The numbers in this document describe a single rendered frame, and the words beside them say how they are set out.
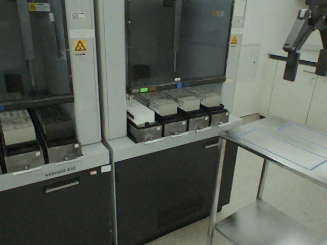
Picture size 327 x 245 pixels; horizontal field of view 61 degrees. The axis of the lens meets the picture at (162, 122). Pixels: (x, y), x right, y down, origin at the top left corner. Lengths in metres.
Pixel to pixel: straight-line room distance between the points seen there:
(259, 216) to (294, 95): 2.06
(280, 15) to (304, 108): 1.13
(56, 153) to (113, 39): 0.54
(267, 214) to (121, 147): 0.93
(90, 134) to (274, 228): 1.08
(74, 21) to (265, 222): 1.38
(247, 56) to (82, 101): 2.48
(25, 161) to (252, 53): 2.82
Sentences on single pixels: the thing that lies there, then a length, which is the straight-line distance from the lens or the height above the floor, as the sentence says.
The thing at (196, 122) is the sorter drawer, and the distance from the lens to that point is 1.51.
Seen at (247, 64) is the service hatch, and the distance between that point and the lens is 3.46.
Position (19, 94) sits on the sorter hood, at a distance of 1.21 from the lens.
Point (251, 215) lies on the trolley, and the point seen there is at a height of 0.28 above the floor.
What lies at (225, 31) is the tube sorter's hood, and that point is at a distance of 1.59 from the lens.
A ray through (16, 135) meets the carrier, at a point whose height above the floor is 0.86.
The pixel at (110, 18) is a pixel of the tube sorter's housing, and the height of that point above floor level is 1.30.
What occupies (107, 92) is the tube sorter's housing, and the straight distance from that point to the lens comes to 1.30.
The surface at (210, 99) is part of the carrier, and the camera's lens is 1.62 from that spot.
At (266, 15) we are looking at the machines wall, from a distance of 3.57.
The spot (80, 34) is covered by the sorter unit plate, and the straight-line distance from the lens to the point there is 1.22.
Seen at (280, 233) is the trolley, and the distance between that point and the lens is 1.67.
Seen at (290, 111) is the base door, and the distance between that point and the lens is 3.58.
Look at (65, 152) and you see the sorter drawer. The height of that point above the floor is 0.77.
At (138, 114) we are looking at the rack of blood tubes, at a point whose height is 0.86.
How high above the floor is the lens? 1.35
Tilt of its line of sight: 23 degrees down
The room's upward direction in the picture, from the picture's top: 2 degrees clockwise
